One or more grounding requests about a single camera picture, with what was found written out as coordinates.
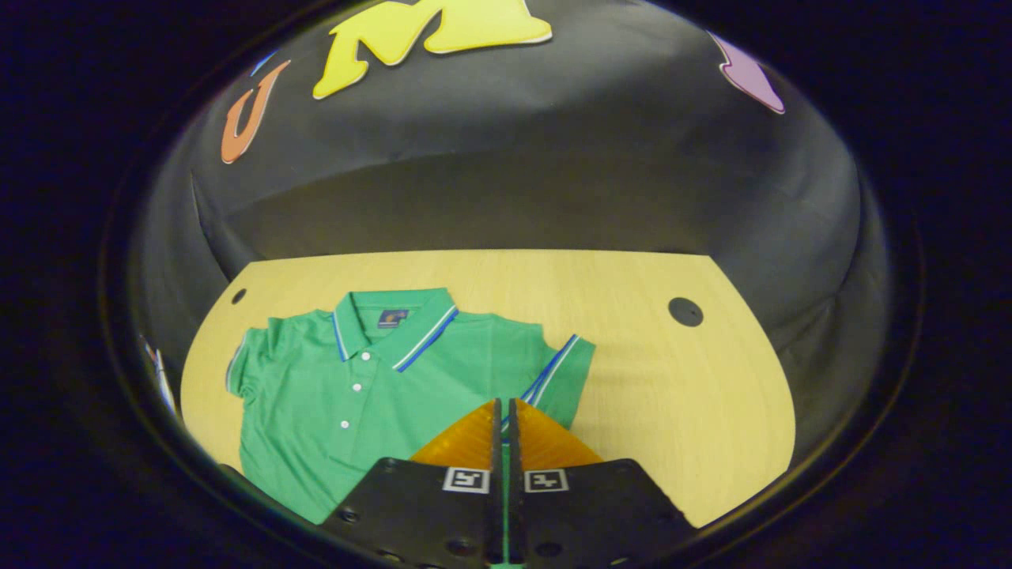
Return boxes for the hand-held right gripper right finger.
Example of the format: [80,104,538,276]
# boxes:
[507,398,698,569]

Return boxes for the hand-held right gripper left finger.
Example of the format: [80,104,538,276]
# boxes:
[319,398,504,569]

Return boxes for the green polo T-shirt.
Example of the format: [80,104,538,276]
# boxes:
[225,288,596,565]

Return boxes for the black backdrop cloth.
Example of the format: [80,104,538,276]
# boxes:
[130,0,894,467]

